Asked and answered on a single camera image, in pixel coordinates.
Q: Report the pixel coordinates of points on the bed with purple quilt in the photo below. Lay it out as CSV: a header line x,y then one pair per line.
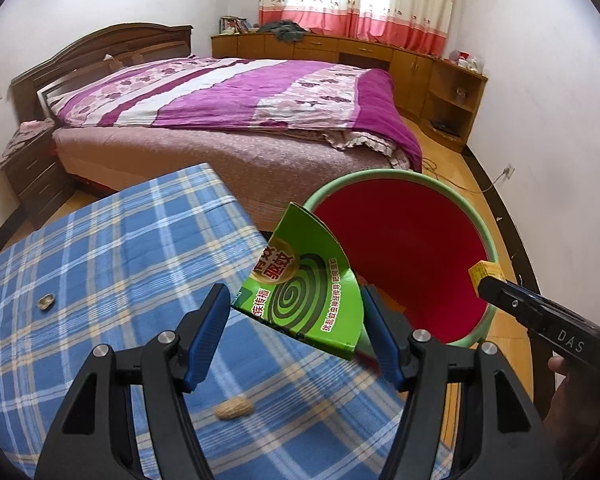
x,y
230,95

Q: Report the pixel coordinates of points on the person's right hand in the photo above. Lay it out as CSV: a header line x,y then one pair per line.
x,y
562,366

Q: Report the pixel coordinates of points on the blue plaid blanket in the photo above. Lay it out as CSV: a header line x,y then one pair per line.
x,y
130,260

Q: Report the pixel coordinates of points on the black flat device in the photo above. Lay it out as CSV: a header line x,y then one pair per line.
x,y
445,127

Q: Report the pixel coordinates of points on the pink patterned cloth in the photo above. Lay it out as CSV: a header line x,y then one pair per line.
x,y
22,135

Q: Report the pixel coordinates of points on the peanut shell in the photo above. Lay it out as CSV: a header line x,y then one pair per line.
x,y
235,408
45,303

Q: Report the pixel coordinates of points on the dark wooden headboard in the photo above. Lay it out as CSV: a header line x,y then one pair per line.
x,y
105,40

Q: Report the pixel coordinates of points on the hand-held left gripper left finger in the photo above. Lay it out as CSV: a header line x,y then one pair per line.
x,y
207,340

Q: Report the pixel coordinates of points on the drinking glass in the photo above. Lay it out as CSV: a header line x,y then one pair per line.
x,y
461,96

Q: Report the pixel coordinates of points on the wall socket with plug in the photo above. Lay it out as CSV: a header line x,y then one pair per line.
x,y
508,170

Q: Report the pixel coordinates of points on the dark wooden nightstand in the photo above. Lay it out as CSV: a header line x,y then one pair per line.
x,y
35,175

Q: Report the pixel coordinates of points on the white framed board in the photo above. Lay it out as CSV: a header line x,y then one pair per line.
x,y
55,91

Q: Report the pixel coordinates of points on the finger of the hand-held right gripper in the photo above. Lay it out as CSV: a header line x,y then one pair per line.
x,y
505,297

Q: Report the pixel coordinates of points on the wooden low cabinets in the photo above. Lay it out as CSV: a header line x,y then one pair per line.
x,y
380,52

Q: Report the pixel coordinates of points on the bed with pink sheet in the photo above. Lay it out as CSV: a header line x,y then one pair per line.
x,y
180,160

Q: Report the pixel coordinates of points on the small yellow carton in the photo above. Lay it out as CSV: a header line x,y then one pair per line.
x,y
482,271

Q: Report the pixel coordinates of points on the row of books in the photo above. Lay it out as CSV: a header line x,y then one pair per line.
x,y
235,25

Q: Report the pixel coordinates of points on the wooden corner shelf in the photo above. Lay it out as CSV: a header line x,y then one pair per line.
x,y
475,110

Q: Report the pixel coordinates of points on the red bin with green rim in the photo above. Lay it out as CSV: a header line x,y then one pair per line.
x,y
410,240

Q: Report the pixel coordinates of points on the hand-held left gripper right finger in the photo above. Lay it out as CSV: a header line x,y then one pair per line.
x,y
385,340

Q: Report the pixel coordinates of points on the white mug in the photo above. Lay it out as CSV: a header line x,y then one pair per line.
x,y
455,57

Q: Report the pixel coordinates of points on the green mosquito coil box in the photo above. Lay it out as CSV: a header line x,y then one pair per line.
x,y
300,300

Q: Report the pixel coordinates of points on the grey clothes pile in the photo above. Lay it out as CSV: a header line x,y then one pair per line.
x,y
285,31

